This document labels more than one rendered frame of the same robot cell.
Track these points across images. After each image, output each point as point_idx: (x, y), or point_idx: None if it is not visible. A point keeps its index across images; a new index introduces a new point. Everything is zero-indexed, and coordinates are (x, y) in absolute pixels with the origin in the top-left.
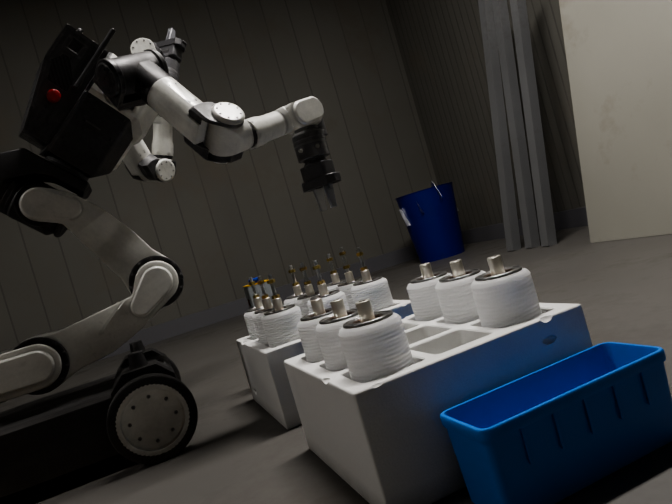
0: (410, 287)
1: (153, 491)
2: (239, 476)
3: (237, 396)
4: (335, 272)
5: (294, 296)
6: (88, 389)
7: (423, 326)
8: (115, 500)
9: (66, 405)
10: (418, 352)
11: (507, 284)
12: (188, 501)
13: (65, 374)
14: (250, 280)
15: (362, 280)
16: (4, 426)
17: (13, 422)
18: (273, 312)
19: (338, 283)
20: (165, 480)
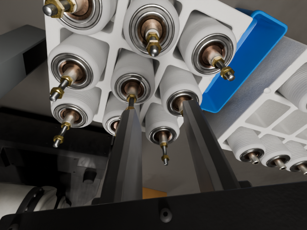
0: (305, 112)
1: (152, 148)
2: (183, 134)
3: (37, 77)
4: (75, 4)
5: (87, 86)
6: (33, 173)
7: (294, 109)
8: (142, 154)
9: (73, 181)
10: (302, 140)
11: None
12: (178, 146)
13: (58, 195)
14: (59, 143)
15: (196, 49)
16: (72, 193)
17: (69, 191)
18: (169, 143)
19: (100, 17)
20: (148, 143)
